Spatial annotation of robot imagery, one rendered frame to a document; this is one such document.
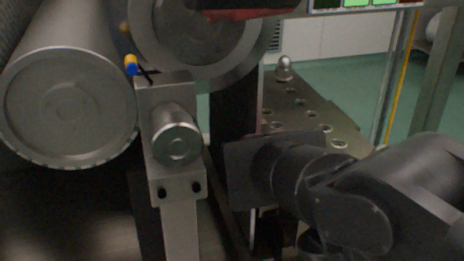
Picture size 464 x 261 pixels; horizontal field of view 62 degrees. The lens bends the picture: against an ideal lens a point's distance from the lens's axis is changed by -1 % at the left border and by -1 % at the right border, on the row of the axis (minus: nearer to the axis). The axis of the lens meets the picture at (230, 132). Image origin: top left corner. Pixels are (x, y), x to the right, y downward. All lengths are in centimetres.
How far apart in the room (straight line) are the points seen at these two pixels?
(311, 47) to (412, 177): 337
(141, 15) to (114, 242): 38
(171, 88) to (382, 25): 359
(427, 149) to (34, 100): 31
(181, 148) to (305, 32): 322
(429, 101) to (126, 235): 96
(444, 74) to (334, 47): 248
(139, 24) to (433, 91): 104
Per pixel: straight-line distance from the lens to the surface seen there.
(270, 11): 24
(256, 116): 41
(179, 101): 34
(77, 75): 36
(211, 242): 60
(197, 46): 33
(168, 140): 29
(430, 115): 131
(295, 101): 69
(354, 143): 59
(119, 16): 34
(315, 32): 354
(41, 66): 36
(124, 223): 65
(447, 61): 124
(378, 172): 22
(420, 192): 21
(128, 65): 29
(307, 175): 27
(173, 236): 41
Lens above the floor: 134
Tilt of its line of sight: 32 degrees down
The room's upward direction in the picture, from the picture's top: straight up
